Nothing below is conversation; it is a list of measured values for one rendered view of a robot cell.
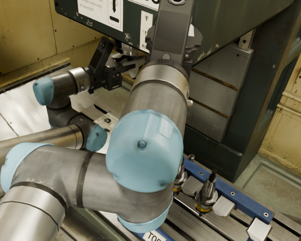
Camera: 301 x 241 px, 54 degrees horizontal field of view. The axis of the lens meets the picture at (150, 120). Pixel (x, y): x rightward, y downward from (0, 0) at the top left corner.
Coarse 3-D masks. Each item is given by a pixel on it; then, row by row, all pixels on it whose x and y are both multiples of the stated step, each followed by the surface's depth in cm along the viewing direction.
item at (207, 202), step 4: (200, 188) 88; (196, 192) 86; (216, 192) 87; (196, 196) 86; (200, 196) 86; (216, 196) 86; (196, 200) 87; (200, 200) 86; (204, 200) 85; (208, 200) 85; (212, 200) 85; (204, 204) 86; (208, 204) 84; (212, 204) 86
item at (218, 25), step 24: (72, 0) 74; (216, 0) 57; (240, 0) 66; (264, 0) 78; (288, 0) 95; (96, 24) 72; (192, 24) 55; (216, 24) 62; (240, 24) 72; (216, 48) 68
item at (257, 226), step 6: (252, 222) 81; (258, 222) 81; (264, 222) 81; (252, 228) 80; (258, 228) 80; (264, 228) 80; (270, 228) 80; (252, 234) 78; (258, 234) 78; (264, 234) 78; (252, 240) 78; (258, 240) 77; (264, 240) 77
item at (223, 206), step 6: (222, 198) 86; (228, 198) 87; (216, 204) 85; (222, 204) 85; (228, 204) 85; (234, 204) 85; (216, 210) 83; (222, 210) 83; (228, 210) 83; (222, 216) 82
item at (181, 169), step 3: (183, 159) 87; (183, 162) 87; (180, 165) 87; (183, 165) 88; (180, 168) 88; (183, 168) 89; (180, 171) 88; (183, 171) 89; (177, 174) 89; (180, 174) 89; (183, 174) 90; (177, 177) 89; (180, 177) 90
